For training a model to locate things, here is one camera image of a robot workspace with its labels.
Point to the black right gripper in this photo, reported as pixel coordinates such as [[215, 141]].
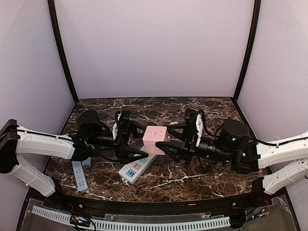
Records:
[[190, 143]]

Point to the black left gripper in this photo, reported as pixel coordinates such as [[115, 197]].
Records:
[[122, 140]]

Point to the pink cube socket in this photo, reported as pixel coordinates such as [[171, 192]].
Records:
[[152, 135]]

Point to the white multicolour power strip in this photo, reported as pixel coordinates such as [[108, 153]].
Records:
[[131, 172]]

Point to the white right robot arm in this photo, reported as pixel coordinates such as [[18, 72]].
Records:
[[259, 154]]

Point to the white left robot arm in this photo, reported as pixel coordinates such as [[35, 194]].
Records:
[[16, 140]]

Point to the blue plug adapter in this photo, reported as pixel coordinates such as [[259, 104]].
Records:
[[87, 162]]

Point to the blue power strip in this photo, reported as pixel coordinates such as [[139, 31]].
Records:
[[80, 178]]

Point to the small circuit board left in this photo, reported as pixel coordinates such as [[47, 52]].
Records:
[[79, 221]]

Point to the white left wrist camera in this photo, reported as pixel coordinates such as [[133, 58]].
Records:
[[114, 131]]

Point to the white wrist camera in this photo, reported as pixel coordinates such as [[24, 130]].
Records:
[[114, 131], [199, 128]]

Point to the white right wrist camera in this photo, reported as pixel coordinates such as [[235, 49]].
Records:
[[199, 128]]

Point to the black front rail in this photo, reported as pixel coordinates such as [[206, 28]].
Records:
[[232, 205]]

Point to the white slotted cable duct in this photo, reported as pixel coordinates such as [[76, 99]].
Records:
[[135, 223]]

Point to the right black frame post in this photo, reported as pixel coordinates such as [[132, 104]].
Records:
[[248, 50]]

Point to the black frame post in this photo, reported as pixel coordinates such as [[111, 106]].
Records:
[[61, 51], [248, 50]]

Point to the left black frame post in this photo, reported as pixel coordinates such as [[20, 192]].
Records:
[[61, 51]]

